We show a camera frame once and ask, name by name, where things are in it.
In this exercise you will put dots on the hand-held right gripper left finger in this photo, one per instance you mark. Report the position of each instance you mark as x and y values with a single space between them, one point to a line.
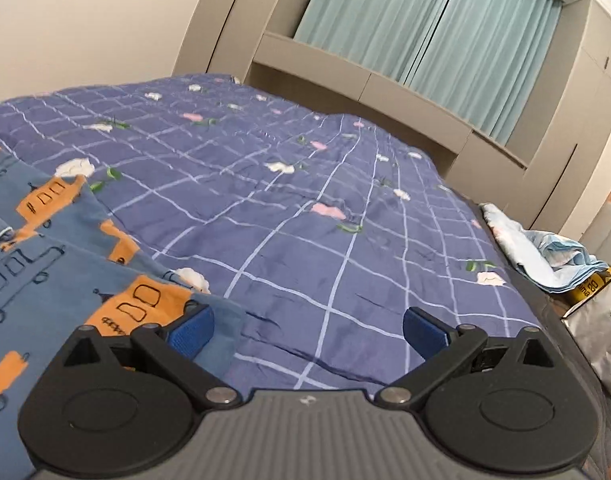
195 331

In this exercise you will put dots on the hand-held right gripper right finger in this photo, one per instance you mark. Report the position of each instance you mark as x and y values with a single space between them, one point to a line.
425 334

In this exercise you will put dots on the blue pants with orange cars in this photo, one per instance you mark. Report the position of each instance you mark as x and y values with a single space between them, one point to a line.
60 270

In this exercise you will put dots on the light blue crumpled cloth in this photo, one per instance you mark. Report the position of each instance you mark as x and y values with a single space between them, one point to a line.
535 255

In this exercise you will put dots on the yellow box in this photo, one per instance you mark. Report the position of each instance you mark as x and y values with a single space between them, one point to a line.
588 287

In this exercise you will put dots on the blue checked flower blanket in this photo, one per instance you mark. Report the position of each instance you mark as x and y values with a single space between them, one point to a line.
285 185

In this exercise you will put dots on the white shopping bag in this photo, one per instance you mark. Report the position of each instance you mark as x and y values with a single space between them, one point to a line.
603 340

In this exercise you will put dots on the beige window bench cabinet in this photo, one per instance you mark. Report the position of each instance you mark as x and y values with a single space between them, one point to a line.
385 95

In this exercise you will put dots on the beige tall wardrobe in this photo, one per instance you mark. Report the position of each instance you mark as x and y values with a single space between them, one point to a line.
580 110
250 15

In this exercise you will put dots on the teal curtain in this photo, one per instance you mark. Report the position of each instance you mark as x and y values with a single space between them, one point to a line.
370 15
485 50

